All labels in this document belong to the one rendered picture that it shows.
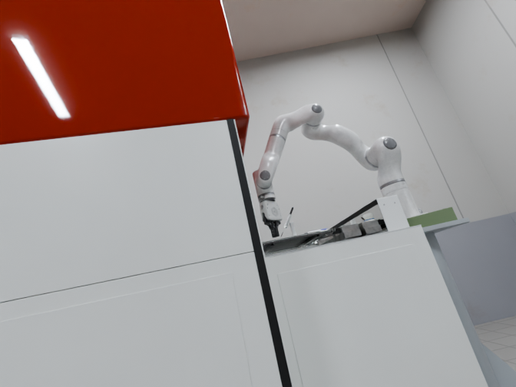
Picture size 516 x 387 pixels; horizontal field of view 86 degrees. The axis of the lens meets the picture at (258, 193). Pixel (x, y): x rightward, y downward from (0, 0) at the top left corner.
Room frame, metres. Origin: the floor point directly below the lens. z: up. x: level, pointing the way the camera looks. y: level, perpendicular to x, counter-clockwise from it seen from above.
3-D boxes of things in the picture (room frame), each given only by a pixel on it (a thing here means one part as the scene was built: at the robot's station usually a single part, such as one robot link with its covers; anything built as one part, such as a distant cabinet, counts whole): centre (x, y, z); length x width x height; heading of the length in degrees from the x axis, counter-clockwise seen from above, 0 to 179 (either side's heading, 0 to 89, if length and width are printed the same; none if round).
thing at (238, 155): (1.12, 0.11, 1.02); 0.81 x 0.03 x 0.40; 11
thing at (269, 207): (1.28, -0.04, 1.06); 0.10 x 0.07 x 0.11; 139
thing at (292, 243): (1.35, -0.08, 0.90); 0.34 x 0.34 x 0.01; 11
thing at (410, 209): (1.34, -0.67, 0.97); 0.19 x 0.19 x 0.18
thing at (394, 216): (1.36, -0.44, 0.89); 0.55 x 0.09 x 0.14; 11
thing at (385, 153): (1.31, -0.66, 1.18); 0.19 x 0.12 x 0.24; 6
